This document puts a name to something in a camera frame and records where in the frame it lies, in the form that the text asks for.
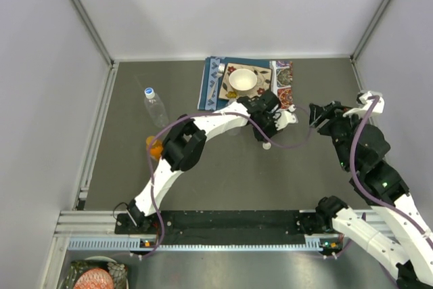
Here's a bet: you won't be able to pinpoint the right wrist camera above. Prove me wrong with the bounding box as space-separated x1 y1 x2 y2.
342 91 385 119

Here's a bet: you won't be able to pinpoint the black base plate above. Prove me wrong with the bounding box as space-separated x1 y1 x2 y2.
114 210 337 244

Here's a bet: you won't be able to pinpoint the silver fork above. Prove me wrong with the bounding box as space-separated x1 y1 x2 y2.
207 64 225 100

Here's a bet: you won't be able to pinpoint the clear plastic bottle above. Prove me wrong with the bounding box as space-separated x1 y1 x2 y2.
144 91 168 128
227 99 240 136

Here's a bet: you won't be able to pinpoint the grey cable duct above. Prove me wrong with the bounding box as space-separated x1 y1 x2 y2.
67 234 340 252

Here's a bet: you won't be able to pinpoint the stacked patterned bowls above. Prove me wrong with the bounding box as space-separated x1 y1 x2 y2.
58 256 129 289

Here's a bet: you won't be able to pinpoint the blue white bottle cap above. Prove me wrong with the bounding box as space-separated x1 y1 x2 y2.
144 87 155 99

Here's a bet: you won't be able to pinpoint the orange juice bottle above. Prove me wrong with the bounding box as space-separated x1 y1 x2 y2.
145 136 163 161

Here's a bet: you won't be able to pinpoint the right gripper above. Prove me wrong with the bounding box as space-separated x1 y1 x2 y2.
308 99 366 170

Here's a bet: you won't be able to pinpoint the small white bottle cap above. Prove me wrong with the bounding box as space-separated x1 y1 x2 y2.
262 142 271 150

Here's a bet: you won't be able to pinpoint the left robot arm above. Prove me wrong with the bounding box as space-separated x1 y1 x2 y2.
127 91 296 233

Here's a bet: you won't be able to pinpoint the cream bowl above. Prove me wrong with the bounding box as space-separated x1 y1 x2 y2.
229 68 258 93

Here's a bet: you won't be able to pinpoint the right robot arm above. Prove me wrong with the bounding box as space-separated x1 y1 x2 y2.
309 95 432 288

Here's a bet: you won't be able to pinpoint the aluminium frame rail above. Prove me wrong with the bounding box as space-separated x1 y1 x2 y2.
54 209 395 238

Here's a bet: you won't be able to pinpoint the blue patterned placemat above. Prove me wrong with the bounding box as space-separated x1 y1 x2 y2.
198 56 293 111

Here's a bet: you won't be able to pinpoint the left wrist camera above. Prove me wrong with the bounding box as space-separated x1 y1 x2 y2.
274 105 298 131

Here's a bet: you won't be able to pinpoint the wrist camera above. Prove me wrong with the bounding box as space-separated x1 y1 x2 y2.
274 105 298 131
342 91 385 119

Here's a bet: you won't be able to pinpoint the square floral plate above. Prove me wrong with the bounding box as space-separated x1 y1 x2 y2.
218 63 273 100

